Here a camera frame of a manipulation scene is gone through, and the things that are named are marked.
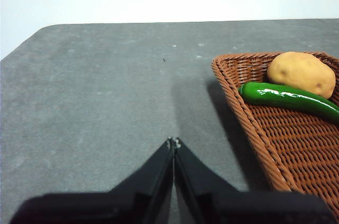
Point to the yellow-brown potato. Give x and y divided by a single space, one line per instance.
299 73

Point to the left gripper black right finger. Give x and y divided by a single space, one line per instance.
233 208

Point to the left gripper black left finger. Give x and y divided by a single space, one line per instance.
119 208

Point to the green pepper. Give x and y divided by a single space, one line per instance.
278 97

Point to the brown wicker basket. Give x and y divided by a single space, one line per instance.
291 144

